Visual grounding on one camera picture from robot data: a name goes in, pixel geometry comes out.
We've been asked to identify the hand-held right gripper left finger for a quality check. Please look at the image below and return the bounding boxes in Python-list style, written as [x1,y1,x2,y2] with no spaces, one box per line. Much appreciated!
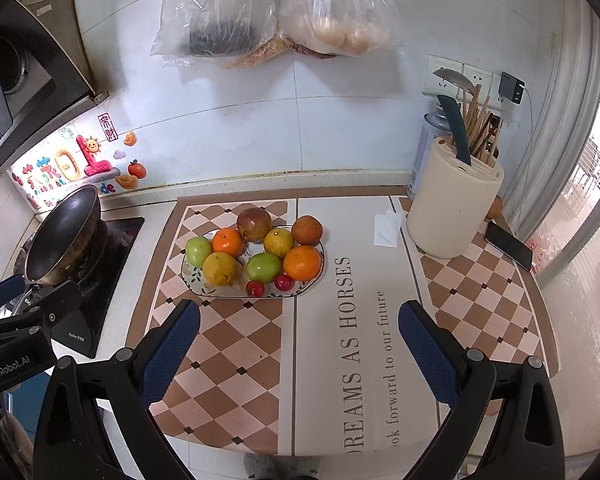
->
[30,299,202,480]

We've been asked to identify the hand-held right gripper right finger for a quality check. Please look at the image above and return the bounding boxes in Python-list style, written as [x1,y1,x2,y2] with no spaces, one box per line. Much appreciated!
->
[398,299,573,480]

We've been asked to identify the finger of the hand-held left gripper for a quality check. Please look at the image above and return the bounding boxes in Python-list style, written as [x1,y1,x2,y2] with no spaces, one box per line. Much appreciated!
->
[0,275,27,318]
[0,280,82,336]

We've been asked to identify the white patterned plate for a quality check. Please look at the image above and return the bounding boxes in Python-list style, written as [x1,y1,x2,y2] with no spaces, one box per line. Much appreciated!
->
[181,227,327,300]

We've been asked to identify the large yellow citrus fruit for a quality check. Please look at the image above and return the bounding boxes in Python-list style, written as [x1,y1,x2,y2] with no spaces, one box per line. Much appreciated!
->
[202,252,239,286]

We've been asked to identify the small green fruit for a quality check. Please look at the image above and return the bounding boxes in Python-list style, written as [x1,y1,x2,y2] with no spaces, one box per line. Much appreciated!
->
[185,236,213,268]

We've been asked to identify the medium bright orange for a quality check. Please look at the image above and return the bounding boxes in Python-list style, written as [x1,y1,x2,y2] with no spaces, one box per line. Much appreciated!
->
[212,228,246,257]

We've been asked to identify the large green fruit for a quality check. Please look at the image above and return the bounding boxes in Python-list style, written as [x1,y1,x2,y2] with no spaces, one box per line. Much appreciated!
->
[245,252,282,282]

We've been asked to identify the dark red passion fruit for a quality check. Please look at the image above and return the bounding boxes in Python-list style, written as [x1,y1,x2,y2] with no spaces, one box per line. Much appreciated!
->
[237,207,273,243]

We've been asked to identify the large bright orange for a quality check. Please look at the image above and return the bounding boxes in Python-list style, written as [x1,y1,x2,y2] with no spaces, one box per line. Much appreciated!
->
[283,245,322,281]

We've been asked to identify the small yellow citrus fruit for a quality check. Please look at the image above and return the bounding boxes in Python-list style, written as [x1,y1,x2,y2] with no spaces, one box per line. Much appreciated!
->
[263,228,295,259]

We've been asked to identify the dark orange tangerine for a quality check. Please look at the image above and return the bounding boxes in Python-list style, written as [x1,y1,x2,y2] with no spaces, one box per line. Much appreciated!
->
[291,215,324,247]

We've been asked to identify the person's left forearm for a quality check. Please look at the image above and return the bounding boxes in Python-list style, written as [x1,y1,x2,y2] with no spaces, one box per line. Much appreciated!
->
[0,405,36,480]

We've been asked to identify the black gas stove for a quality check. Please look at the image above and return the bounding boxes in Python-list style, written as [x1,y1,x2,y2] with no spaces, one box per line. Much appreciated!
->
[10,216,146,360]

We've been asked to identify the black frying pan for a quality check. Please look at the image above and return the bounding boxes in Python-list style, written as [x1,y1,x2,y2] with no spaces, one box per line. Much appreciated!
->
[24,184,103,286]

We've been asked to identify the checkered printed table mat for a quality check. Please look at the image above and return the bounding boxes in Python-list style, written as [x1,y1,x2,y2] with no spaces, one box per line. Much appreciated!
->
[125,186,561,456]

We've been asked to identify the white paper tissue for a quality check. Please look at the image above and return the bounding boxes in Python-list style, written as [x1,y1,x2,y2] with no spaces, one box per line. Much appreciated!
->
[372,211,407,248]

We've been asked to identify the black smartphone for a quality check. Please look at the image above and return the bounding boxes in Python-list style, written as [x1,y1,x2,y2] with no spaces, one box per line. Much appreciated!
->
[484,221,535,271]

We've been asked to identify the cream utensil holder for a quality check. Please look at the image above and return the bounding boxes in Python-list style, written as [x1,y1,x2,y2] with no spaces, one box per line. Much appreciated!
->
[406,136,505,259]

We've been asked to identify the white spray can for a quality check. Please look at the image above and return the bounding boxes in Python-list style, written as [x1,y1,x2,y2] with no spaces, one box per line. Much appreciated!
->
[409,111,453,200]

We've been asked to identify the range hood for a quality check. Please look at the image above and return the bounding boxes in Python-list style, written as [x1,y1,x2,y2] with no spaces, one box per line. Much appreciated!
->
[0,0,110,178]

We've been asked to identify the bundle of wooden chopsticks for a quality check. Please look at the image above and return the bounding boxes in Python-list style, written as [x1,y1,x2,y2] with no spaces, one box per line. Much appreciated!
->
[462,85,503,166]

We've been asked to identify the metal ladle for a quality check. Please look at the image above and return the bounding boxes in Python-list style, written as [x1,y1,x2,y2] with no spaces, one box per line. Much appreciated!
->
[432,67,476,106]

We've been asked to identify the black charger plug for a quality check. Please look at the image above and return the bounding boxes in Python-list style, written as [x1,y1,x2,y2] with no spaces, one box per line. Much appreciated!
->
[497,72,527,106]

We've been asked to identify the clear plastic bag dark contents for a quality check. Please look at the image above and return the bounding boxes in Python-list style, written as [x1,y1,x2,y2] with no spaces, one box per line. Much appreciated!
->
[150,0,281,68]

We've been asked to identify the clear plastic bag round contents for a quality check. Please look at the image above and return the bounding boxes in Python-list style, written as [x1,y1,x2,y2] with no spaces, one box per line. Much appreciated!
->
[275,0,406,61]

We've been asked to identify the colourful wall stickers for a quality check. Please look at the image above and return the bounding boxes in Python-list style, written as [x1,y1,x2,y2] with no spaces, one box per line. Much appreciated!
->
[7,112,148,211]

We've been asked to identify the dark handled knife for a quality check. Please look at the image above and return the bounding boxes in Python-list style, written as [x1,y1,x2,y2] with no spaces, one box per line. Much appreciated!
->
[436,95,473,167]

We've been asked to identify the white wall socket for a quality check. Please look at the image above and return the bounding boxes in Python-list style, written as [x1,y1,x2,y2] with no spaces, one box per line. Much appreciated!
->
[422,54,493,98]

